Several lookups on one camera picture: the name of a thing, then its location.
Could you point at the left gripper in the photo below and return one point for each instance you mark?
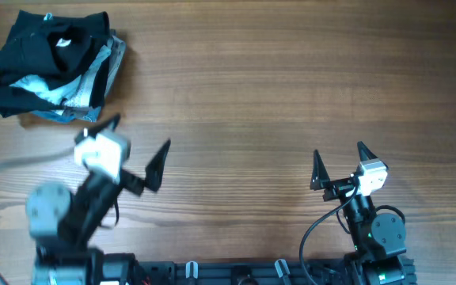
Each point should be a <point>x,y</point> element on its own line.
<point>152,177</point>

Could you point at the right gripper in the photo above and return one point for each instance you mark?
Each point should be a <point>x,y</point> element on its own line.
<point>319,179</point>

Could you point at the black t-shirt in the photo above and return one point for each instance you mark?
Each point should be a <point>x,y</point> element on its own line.
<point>12,53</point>

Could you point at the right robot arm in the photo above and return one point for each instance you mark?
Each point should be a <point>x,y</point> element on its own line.
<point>378,233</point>

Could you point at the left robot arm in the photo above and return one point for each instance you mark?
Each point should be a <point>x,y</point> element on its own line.
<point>61,222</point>

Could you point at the blue denim folded garment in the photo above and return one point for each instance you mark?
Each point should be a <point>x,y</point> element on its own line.
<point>67,115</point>

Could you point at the white dotted folded garment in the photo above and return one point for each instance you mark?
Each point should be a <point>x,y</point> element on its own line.
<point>82,95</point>

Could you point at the grey folded garment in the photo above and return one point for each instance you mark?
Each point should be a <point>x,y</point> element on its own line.
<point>118,49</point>

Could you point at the black folded garment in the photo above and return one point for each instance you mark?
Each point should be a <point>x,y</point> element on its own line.
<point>14,101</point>

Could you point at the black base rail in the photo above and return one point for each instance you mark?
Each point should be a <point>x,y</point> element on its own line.
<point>328,272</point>

